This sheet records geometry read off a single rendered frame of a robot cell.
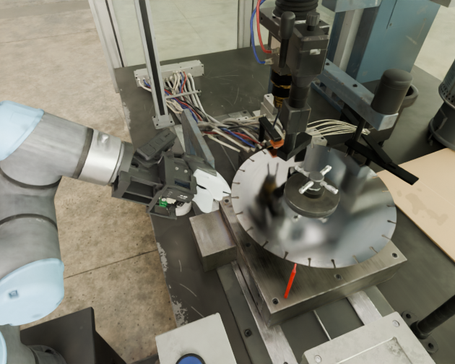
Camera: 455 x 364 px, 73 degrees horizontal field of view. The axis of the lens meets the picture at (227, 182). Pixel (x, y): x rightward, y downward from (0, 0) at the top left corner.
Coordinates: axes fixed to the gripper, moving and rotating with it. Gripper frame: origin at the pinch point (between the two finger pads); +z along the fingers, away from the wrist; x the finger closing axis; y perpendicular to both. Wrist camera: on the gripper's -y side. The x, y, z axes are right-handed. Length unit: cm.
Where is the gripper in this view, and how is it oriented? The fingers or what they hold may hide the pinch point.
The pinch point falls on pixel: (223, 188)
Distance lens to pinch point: 57.3
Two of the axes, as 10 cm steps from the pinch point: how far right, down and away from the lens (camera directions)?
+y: 1.8, 7.2, -6.6
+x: 5.6, -6.3, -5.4
